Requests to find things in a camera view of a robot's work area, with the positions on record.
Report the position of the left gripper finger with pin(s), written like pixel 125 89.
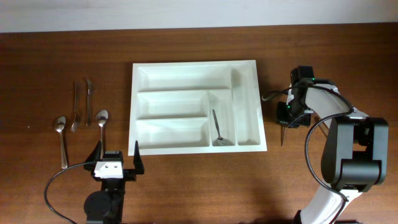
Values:
pixel 96 153
pixel 137 161

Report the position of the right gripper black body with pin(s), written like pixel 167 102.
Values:
pixel 292 112

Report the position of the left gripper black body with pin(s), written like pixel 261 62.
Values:
pixel 129 175

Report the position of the small dark teaspoon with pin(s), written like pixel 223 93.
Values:
pixel 220 141

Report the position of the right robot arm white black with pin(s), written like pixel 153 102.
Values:
pixel 355 154

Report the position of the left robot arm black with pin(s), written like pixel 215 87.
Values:
pixel 106 205

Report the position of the silver fork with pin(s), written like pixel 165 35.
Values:
pixel 76 120

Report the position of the silver spoon near left gripper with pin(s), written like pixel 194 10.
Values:
pixel 101 118

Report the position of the silver spoon far left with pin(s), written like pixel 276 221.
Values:
pixel 59 126

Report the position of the silver butter knife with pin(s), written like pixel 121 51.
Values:
pixel 88 102

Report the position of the white plastic cutlery tray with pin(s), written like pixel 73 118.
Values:
pixel 171 107

